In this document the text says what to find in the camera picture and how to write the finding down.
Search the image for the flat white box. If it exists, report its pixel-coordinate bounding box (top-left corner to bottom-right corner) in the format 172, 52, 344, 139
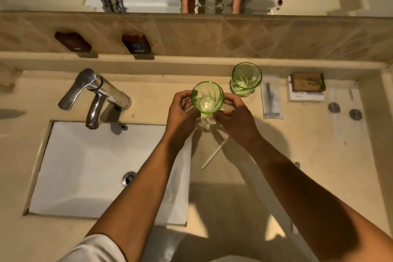
287, 76, 325, 102

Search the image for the chrome faucet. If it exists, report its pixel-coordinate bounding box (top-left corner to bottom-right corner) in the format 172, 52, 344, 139
58, 68, 132, 130

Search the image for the person's right hand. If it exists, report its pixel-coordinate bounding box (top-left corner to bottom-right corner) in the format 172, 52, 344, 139
213, 93, 262, 149

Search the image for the chrome sink drain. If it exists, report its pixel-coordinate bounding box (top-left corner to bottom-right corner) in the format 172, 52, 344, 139
122, 171, 137, 187

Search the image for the brown and green soap box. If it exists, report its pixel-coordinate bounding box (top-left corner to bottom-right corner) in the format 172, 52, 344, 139
290, 73, 326, 92

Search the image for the person's left forearm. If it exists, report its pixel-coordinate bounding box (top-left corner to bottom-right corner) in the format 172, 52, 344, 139
85, 136, 193, 262

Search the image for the white plastic stick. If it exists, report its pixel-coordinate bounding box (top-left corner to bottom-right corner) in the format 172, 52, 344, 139
201, 135, 229, 170

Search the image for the white sink basin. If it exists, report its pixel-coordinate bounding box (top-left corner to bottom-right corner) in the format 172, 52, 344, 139
28, 121, 193, 226

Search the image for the white shirt sleeve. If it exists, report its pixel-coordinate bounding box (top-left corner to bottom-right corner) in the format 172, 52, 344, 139
58, 234, 127, 262

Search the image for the toothpaste tube in clear packet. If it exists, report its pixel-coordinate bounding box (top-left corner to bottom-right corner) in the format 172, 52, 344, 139
260, 81, 283, 120

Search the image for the clear plastic wrap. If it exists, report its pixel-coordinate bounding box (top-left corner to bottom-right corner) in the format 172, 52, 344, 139
194, 114, 219, 133

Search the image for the dark red and blue label sign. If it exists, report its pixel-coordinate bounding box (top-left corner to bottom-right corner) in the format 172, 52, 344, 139
122, 34, 152, 55

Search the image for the clear packet with round cap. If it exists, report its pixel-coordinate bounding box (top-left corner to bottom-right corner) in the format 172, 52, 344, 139
344, 88, 369, 136
326, 87, 346, 124

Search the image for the person's left hand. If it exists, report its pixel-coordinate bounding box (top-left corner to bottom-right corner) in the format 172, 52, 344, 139
164, 89, 202, 150

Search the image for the green drinking glass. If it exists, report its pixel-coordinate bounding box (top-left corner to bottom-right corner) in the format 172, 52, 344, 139
230, 62, 263, 97
191, 81, 225, 115

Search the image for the person's right forearm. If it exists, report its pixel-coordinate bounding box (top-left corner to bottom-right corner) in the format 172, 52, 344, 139
243, 135, 393, 262

